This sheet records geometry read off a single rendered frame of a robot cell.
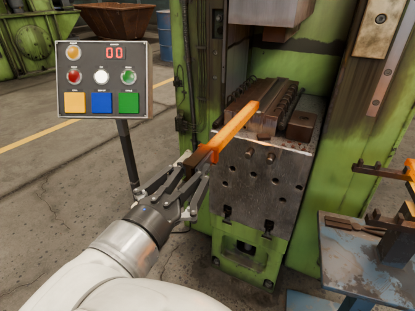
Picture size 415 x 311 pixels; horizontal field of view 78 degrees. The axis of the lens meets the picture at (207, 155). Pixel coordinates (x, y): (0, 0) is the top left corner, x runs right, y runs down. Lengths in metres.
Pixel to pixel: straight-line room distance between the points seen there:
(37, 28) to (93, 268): 5.27
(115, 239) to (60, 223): 1.71
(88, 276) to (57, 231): 1.70
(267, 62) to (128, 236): 1.16
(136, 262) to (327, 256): 0.67
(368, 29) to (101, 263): 0.89
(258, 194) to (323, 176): 0.30
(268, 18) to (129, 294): 0.77
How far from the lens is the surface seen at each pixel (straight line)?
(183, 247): 1.70
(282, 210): 1.07
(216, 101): 1.14
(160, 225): 0.40
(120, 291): 0.25
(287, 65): 1.36
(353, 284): 0.90
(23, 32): 5.43
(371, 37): 0.95
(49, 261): 1.89
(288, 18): 0.84
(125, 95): 1.00
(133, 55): 1.03
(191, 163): 0.50
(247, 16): 0.87
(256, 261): 1.47
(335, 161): 1.13
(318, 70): 1.35
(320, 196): 1.25
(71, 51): 1.11
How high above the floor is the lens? 1.38
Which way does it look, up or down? 35 degrees down
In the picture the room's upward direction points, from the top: straight up
